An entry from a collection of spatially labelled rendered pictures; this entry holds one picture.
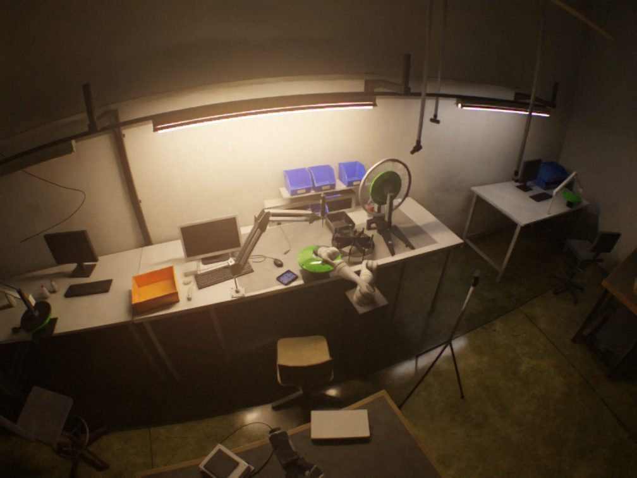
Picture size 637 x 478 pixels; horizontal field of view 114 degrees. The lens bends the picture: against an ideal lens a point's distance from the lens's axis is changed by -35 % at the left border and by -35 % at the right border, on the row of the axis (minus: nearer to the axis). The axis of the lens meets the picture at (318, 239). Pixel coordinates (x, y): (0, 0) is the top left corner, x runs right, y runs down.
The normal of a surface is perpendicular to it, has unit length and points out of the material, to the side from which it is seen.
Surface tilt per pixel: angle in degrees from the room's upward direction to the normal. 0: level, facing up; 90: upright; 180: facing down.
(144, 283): 86
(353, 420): 0
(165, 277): 86
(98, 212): 90
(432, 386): 0
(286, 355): 0
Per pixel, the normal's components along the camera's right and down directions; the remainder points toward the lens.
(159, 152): 0.34, 0.54
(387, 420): 0.00, -0.82
